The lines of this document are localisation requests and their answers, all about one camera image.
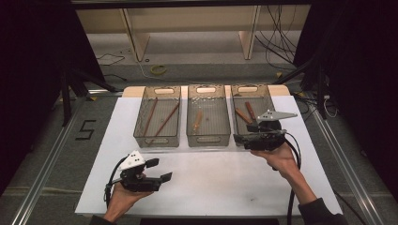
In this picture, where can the person's left hand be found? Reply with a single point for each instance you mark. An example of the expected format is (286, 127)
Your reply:
(120, 201)

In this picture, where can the black metal stand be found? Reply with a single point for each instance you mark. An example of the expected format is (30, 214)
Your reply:
(320, 90)

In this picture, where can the brown wooden chopstick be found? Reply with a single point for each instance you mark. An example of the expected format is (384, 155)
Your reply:
(167, 120)
(150, 115)

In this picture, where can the light wooden furniture frame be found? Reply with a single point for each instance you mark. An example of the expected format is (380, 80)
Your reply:
(139, 37)

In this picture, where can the black curtain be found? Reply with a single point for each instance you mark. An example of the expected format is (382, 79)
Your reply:
(37, 62)
(366, 78)

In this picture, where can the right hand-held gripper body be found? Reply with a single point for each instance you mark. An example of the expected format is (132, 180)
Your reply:
(266, 140)

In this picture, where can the black tripod stand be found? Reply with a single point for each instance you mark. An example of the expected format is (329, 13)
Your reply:
(66, 97)

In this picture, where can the aluminium floor rail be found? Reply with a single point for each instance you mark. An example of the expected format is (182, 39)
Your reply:
(344, 162)
(47, 162)

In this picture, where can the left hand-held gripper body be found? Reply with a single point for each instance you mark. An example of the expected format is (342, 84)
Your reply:
(139, 184)

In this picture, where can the transparent grey plastic bin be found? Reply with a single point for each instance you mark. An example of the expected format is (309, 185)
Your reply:
(159, 125)
(212, 125)
(241, 100)

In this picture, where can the yellow tape roll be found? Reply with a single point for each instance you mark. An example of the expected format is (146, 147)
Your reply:
(153, 70)

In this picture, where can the person's right hand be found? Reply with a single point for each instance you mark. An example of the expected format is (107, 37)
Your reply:
(283, 162)

